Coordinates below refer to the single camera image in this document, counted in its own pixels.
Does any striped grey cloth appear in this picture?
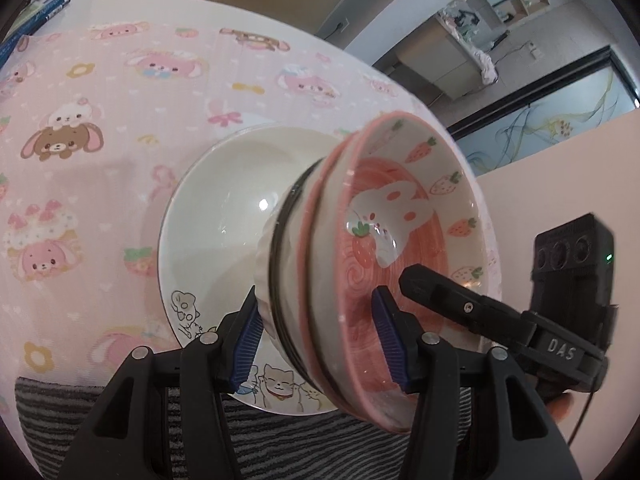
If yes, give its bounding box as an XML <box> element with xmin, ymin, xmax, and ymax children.
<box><xmin>15</xmin><ymin>375</ymin><xmax>473</xmax><ymax>480</ymax></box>

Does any white towel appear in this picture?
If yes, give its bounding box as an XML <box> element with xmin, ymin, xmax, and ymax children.
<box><xmin>462</xmin><ymin>40</ymin><xmax>501</xmax><ymax>86</ymax></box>

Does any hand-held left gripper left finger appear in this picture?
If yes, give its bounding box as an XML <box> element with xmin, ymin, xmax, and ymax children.
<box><xmin>57</xmin><ymin>287</ymin><xmax>263</xmax><ymax>480</ymax></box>

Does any pink carrot print bowl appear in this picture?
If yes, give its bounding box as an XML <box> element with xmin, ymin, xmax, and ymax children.
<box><xmin>305</xmin><ymin>110</ymin><xmax>483</xmax><ymax>433</ymax></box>
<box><xmin>272</xmin><ymin>132</ymin><xmax>401</xmax><ymax>426</ymax></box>

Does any beige vanity cabinet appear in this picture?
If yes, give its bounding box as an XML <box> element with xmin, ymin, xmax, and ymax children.
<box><xmin>400</xmin><ymin>22</ymin><xmax>493</xmax><ymax>101</ymax></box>

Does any stack of books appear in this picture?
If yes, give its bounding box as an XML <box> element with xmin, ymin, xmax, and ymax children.
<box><xmin>0</xmin><ymin>0</ymin><xmax>72</xmax><ymax>66</ymax></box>

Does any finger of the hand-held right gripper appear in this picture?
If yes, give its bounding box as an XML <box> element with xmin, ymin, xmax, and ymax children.
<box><xmin>398</xmin><ymin>264</ymin><xmax>536</xmax><ymax>348</ymax></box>

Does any black cable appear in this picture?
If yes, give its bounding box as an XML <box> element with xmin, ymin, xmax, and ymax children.
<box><xmin>567</xmin><ymin>387</ymin><xmax>598</xmax><ymax>443</ymax></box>

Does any person's right hand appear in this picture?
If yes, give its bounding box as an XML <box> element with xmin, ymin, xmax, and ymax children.
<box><xmin>547</xmin><ymin>392</ymin><xmax>574</xmax><ymax>423</ymax></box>

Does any white dark-rimmed bowl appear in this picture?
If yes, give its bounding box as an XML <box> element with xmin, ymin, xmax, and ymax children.
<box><xmin>251</xmin><ymin>157</ymin><xmax>331</xmax><ymax>376</ymax></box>

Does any glass sliding door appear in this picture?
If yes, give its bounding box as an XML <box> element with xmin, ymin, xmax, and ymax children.
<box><xmin>450</xmin><ymin>47</ymin><xmax>640</xmax><ymax>176</ymax></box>

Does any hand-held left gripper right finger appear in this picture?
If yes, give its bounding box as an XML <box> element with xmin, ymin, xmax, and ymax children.
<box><xmin>371</xmin><ymin>286</ymin><xmax>583</xmax><ymax>480</ymax></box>

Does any pink printed tablecloth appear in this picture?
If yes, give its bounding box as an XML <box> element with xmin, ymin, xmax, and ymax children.
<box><xmin>0</xmin><ymin>0</ymin><xmax>501</xmax><ymax>416</ymax></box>

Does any white cartoon plate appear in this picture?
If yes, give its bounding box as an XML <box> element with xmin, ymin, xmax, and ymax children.
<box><xmin>158</xmin><ymin>126</ymin><xmax>501</xmax><ymax>415</ymax></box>

